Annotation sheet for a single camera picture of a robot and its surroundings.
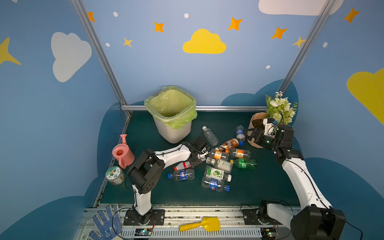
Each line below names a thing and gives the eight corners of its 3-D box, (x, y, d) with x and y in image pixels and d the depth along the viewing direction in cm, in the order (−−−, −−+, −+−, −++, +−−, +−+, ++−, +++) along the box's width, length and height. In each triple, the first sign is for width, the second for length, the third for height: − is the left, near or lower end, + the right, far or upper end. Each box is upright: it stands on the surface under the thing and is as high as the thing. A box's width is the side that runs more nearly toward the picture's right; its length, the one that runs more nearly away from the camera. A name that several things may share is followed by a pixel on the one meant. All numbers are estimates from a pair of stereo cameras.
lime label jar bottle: (203, 175, 89) (203, 173, 87) (205, 166, 93) (205, 164, 91) (230, 182, 87) (231, 181, 85) (231, 173, 90) (232, 171, 88)
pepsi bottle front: (201, 191, 83) (202, 189, 80) (201, 180, 87) (201, 177, 84) (229, 191, 83) (230, 189, 80) (227, 180, 87) (228, 177, 84)
